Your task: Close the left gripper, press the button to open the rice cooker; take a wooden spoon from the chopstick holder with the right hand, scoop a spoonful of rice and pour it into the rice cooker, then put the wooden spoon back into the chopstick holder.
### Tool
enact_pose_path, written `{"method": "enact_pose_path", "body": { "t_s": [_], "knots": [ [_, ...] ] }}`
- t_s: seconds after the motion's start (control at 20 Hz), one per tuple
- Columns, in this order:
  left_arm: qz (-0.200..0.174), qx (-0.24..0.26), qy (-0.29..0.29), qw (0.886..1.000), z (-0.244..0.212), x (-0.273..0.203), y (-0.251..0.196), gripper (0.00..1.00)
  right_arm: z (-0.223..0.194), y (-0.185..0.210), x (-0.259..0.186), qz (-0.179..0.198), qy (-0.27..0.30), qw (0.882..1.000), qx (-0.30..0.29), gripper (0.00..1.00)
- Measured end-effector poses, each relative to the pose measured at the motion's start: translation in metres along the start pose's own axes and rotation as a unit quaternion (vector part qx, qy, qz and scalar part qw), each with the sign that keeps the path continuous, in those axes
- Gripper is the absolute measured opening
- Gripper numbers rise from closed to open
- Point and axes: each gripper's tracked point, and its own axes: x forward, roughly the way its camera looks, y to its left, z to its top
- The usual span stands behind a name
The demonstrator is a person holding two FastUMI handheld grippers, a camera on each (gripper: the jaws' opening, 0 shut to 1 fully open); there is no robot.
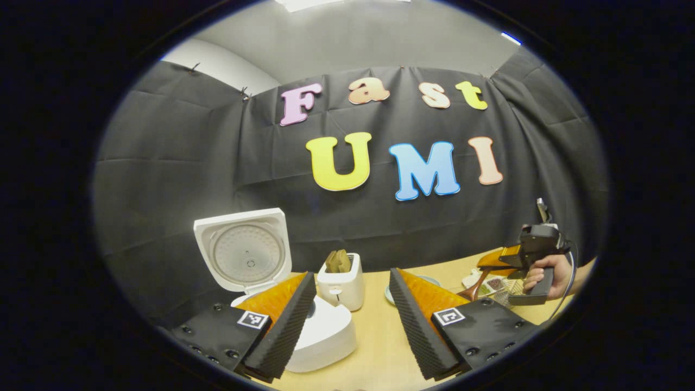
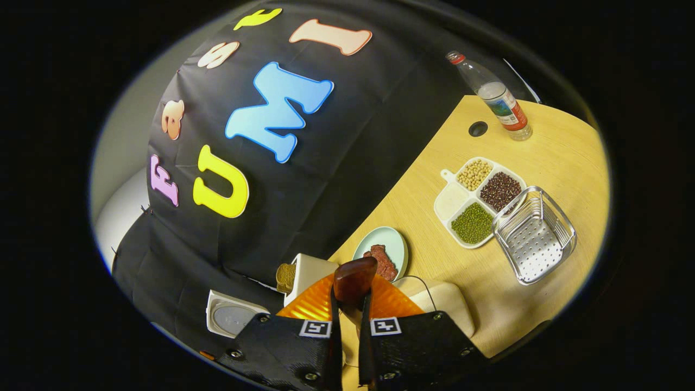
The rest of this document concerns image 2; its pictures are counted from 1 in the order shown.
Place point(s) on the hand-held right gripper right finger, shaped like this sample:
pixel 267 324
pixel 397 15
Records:
pixel 418 347

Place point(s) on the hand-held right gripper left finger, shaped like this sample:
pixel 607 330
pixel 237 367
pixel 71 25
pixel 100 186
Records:
pixel 282 353

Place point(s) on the white rice cooker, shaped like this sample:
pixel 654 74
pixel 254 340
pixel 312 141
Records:
pixel 233 317

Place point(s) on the brown wooden spoon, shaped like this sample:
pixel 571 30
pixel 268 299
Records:
pixel 354 279

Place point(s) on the white rice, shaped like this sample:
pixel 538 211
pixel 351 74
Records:
pixel 452 202

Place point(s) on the metal basket chopstick holder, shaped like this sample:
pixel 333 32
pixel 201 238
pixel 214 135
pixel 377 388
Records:
pixel 535 239

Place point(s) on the brown bread slice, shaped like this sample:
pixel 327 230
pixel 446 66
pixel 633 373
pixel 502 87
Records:
pixel 285 278

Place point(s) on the white toaster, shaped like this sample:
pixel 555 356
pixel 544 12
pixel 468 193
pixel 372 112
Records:
pixel 312 271

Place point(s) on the red meat pieces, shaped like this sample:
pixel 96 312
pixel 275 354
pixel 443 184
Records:
pixel 383 260

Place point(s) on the light green plate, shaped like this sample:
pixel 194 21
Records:
pixel 388 239

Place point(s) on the white divided grain tray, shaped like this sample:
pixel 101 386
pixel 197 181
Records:
pixel 453 217

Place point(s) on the green mung beans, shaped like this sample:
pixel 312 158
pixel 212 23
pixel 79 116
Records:
pixel 472 222

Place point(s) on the black backdrop cloth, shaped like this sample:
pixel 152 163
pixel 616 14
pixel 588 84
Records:
pixel 326 190

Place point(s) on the dark red beans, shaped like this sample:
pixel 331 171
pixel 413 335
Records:
pixel 500 191

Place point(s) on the yellow soybeans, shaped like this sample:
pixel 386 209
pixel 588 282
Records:
pixel 475 174

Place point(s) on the black desk grommet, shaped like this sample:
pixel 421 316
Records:
pixel 478 128

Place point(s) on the clear plastic water bottle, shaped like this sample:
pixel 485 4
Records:
pixel 497 98

